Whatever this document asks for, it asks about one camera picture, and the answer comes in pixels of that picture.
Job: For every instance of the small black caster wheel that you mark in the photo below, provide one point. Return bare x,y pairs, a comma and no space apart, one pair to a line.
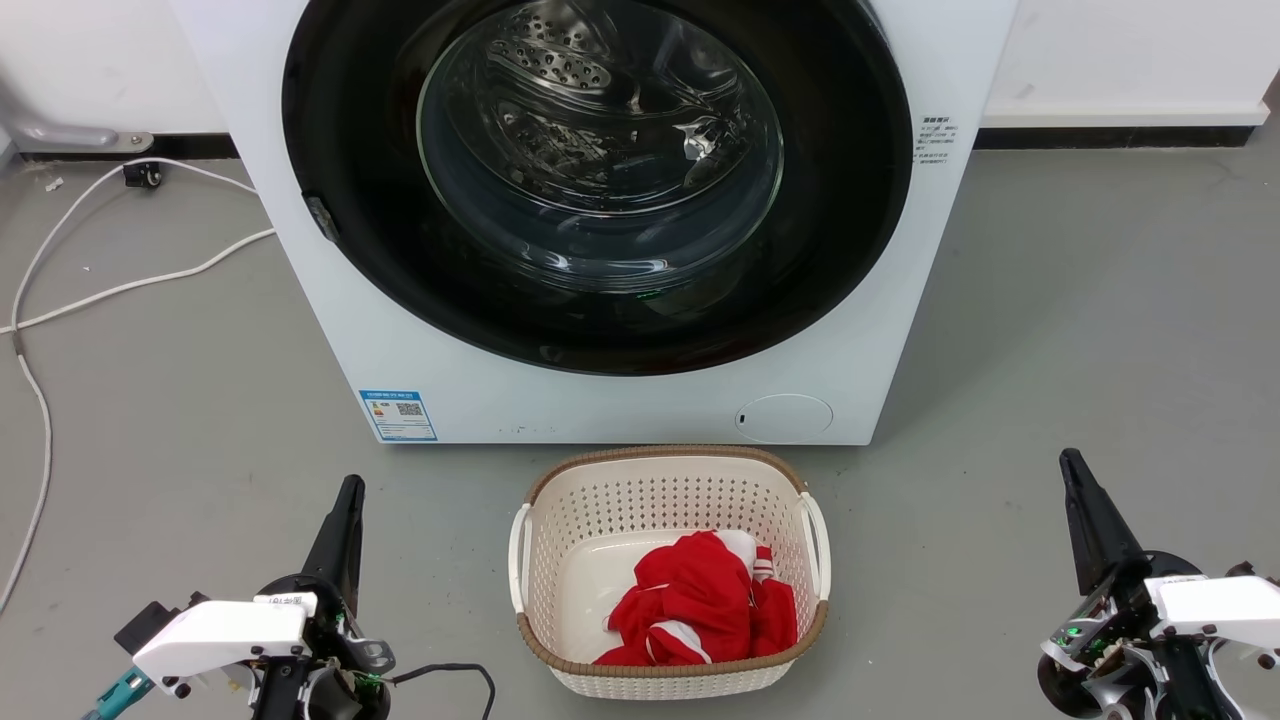
145,176

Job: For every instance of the black round washer door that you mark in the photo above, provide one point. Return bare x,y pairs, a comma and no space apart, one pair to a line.
360,230

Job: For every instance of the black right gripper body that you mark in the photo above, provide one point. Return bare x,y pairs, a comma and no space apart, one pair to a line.
1100,655

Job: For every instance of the round white filter cover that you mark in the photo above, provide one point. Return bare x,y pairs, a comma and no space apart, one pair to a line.
785,418

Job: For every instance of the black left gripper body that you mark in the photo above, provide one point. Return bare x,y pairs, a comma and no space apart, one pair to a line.
335,650

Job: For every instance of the small printed warning sticker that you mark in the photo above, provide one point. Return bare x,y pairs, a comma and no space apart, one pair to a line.
936,140

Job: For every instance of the red and white garment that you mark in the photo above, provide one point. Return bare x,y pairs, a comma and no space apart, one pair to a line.
700,600

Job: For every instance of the white front-load washing machine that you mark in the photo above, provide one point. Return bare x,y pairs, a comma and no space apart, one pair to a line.
300,90

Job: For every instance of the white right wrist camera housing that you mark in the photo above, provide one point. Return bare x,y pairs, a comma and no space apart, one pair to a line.
1215,605

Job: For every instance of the stainless steel washer drum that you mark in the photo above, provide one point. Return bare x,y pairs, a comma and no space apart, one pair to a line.
600,130

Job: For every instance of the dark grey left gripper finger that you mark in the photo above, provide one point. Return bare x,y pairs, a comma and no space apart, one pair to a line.
338,545

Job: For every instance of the blue energy label sticker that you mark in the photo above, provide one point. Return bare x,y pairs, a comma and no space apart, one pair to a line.
398,415

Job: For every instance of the grey metal floor bracket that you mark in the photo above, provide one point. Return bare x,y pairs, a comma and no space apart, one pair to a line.
70,135

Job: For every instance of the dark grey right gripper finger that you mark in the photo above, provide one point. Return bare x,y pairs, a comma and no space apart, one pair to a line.
1095,530

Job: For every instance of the cream perforated laundry basket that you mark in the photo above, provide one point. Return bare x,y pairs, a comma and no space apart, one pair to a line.
590,520

